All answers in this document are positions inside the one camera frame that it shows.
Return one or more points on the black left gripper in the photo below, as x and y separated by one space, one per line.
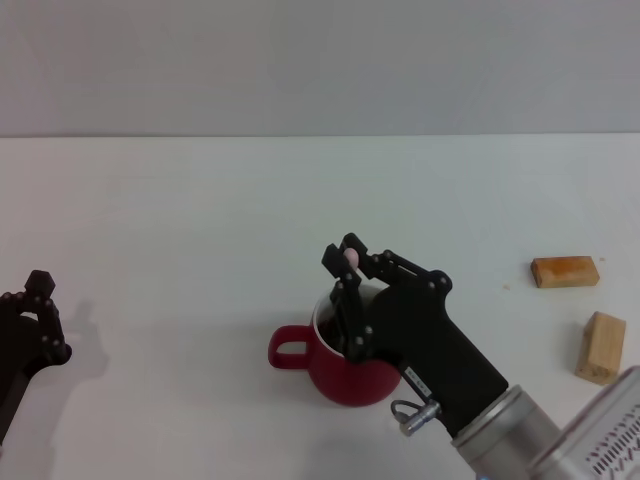
17 360

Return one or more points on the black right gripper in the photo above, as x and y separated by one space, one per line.
435 350

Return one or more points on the red ceramic cup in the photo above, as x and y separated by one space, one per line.
345 385

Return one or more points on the pale wooden block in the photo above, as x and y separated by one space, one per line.
600 350

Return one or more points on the dark brown coffee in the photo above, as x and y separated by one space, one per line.
327 327

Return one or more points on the orange stained wooden block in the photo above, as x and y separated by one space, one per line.
560 272

